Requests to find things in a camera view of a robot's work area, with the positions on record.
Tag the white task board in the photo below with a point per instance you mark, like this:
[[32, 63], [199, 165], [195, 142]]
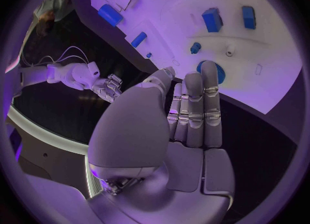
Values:
[[242, 73]]

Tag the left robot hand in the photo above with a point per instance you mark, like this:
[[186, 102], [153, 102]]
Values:
[[135, 131]]

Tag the large blue cylinder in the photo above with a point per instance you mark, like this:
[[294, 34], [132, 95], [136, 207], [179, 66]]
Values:
[[110, 15]]

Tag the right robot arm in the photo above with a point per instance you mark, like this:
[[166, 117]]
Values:
[[72, 75]]

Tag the blue gear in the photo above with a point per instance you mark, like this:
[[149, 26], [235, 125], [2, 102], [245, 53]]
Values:
[[221, 73]]

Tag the large blue block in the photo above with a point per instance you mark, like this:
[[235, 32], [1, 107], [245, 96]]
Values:
[[212, 20]]

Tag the blue plug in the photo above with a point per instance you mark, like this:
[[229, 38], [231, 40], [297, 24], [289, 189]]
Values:
[[195, 48]]

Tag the slim blue cylinder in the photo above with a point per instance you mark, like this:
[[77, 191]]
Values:
[[138, 39]]

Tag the person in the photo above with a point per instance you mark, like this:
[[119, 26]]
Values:
[[57, 5]]

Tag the small blue peg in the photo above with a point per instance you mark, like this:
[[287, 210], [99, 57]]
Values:
[[149, 55]]

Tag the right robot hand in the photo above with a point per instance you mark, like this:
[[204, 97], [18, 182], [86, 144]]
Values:
[[106, 89]]

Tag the narrow blue block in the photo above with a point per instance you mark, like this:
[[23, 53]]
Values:
[[249, 17]]

